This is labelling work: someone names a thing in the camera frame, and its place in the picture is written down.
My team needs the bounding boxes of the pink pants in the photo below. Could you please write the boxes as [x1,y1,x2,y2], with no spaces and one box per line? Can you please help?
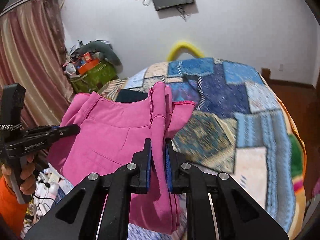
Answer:
[47,82,195,234]

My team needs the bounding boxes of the orange sleeve forearm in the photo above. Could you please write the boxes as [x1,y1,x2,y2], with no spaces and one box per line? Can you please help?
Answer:
[1,177,28,239]

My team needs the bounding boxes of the person's left hand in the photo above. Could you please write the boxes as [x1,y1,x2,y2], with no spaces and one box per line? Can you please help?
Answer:
[1,153,36,195]

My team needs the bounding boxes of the green storage bag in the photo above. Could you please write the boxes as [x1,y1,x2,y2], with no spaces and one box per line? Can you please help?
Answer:
[70,61,118,94]

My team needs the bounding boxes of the orange box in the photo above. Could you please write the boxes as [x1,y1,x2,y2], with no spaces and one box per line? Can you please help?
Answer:
[78,52,100,75]

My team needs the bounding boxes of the dark navy folded garment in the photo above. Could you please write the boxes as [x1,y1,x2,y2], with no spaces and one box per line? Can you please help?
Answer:
[116,89,148,103]

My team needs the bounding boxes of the striped maroon curtain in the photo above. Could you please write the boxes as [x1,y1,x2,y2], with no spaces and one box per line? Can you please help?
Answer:
[1,0,74,127]

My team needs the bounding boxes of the blue patchwork bedspread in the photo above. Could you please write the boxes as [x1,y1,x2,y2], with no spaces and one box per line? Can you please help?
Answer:
[99,58,306,239]

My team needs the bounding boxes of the grey plush toy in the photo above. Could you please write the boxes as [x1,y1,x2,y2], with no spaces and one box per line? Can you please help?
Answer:
[75,41,121,66]

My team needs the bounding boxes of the yellow curved headboard tube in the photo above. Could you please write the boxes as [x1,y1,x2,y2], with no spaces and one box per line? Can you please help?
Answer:
[167,41,205,62]

